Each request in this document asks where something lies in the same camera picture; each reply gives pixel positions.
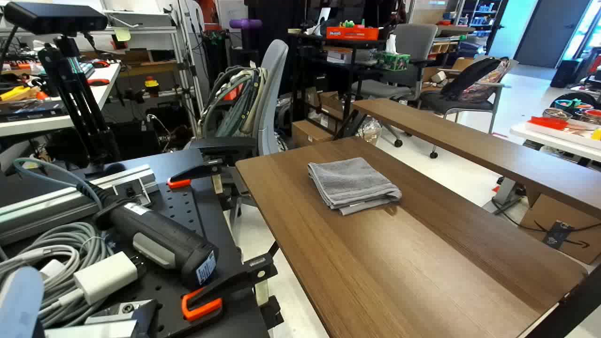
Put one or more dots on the grey towel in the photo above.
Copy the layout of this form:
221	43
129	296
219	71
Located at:
352	182

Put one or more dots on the brown cardboard box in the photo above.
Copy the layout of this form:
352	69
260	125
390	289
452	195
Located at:
311	131

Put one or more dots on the grey office chair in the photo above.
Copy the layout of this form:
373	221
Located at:
273	93

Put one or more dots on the black clamp with orange tip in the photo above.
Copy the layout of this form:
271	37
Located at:
200	169

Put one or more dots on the green cans pack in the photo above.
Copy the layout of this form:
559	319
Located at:
397	60

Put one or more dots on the orange box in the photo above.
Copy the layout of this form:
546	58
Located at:
352	31

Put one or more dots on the black handheld device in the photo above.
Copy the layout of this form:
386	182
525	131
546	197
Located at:
164	242

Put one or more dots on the purple roll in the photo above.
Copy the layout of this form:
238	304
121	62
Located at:
245	22

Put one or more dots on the grey fabric chair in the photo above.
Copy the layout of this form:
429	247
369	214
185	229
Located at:
410	43

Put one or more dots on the black mesh chair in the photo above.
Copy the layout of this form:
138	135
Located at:
467	84

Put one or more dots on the white power adapter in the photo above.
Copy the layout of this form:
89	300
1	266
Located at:
106	276

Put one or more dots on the black tripod stand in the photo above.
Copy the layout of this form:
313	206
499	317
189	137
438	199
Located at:
80	105

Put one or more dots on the red flat item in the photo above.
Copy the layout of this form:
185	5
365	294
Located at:
549	122

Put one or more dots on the white side table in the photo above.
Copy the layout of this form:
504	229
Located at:
557	138

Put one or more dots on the flat cardboard box with label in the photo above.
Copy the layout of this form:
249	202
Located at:
561	227

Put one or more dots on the white cluttered work table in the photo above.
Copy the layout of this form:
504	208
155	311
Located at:
38	122

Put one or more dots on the yellow tool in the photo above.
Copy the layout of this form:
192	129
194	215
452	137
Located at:
18	93

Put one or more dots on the pale blue rounded cover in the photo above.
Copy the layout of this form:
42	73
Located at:
20	302

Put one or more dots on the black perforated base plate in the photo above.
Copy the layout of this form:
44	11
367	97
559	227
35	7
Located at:
194	212

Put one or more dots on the aluminium extrusion rail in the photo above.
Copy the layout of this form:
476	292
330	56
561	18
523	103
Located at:
57	200

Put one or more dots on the black camera on stand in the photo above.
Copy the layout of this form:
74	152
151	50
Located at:
55	15

